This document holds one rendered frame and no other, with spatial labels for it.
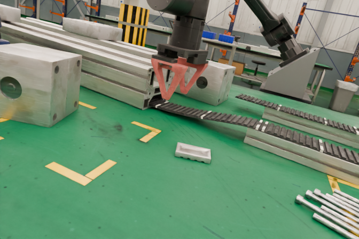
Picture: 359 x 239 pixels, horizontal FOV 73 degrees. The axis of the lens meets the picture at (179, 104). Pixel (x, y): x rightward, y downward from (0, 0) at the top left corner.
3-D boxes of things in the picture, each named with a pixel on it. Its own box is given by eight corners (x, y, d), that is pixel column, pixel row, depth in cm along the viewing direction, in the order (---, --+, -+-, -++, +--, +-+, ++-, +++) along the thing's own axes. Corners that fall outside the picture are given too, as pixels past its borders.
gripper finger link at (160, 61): (144, 96, 46) (151, 46, 43) (163, 90, 52) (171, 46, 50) (175, 106, 44) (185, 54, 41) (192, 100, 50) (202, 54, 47)
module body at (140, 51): (198, 90, 74) (205, 63, 71) (184, 95, 65) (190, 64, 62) (32, 38, 105) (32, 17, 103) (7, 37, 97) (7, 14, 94)
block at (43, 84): (84, 104, 45) (88, 53, 43) (49, 128, 35) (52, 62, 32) (31, 93, 45) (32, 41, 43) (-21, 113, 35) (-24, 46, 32)
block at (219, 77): (229, 98, 72) (238, 66, 69) (216, 106, 61) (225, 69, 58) (202, 89, 76) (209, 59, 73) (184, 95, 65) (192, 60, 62)
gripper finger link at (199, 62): (158, 92, 51) (166, 46, 48) (174, 87, 57) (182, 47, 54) (187, 102, 48) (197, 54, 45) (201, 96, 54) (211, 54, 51)
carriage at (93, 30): (120, 48, 85) (123, 29, 83) (96, 48, 75) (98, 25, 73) (87, 39, 91) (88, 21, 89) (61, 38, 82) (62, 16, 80)
